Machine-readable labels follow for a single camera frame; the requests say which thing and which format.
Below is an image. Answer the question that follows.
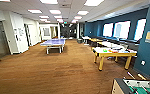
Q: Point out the dark floor bin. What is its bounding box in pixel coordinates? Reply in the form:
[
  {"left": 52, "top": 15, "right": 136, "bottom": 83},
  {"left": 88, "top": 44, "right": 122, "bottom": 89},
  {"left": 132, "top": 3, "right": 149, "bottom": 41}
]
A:
[{"left": 77, "top": 38, "right": 84, "bottom": 44}]

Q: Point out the yellow wooden game table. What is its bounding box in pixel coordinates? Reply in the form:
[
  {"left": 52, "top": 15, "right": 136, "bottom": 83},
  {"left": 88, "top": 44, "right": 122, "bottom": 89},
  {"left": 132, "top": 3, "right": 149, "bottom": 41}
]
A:
[{"left": 92, "top": 46, "right": 138, "bottom": 72}]

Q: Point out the green bowl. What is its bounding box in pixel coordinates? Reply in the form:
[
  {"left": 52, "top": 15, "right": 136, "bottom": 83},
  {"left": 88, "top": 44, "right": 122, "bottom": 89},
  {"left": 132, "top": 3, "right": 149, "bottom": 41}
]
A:
[{"left": 102, "top": 48, "right": 110, "bottom": 53}]

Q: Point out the small white table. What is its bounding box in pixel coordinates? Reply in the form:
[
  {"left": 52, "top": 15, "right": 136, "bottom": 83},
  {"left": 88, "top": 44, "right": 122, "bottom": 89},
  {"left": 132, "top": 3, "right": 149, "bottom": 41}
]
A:
[{"left": 82, "top": 35, "right": 91, "bottom": 45}]

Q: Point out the white ceiling light panel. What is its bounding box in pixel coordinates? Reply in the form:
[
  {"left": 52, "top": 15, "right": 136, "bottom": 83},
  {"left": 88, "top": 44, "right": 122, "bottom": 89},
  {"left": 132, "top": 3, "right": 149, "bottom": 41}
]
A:
[
  {"left": 27, "top": 9, "right": 44, "bottom": 15},
  {"left": 49, "top": 9, "right": 62, "bottom": 15},
  {"left": 83, "top": 0, "right": 106, "bottom": 7},
  {"left": 39, "top": 0, "right": 59, "bottom": 5},
  {"left": 76, "top": 10, "right": 90, "bottom": 16}
]

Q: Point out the white wall outlet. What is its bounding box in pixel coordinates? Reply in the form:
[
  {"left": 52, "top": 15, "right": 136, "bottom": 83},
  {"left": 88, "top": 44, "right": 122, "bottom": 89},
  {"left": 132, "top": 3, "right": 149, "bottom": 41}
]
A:
[{"left": 140, "top": 59, "right": 146, "bottom": 66}]

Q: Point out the bright window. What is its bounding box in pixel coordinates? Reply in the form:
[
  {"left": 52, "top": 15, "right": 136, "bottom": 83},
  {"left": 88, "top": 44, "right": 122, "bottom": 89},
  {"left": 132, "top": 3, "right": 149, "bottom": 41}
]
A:
[
  {"left": 113, "top": 20, "right": 132, "bottom": 41},
  {"left": 133, "top": 18, "right": 147, "bottom": 42},
  {"left": 102, "top": 22, "right": 115, "bottom": 38}
]

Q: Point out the green foosball table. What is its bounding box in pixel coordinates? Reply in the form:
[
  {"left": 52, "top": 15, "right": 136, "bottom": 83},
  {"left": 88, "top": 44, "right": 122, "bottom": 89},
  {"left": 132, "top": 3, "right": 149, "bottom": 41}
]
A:
[{"left": 111, "top": 76, "right": 150, "bottom": 94}]

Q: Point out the blue ping pong table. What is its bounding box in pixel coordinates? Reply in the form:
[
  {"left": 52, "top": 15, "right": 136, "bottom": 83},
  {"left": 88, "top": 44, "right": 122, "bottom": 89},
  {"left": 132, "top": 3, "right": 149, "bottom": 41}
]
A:
[{"left": 40, "top": 38, "right": 67, "bottom": 55}]

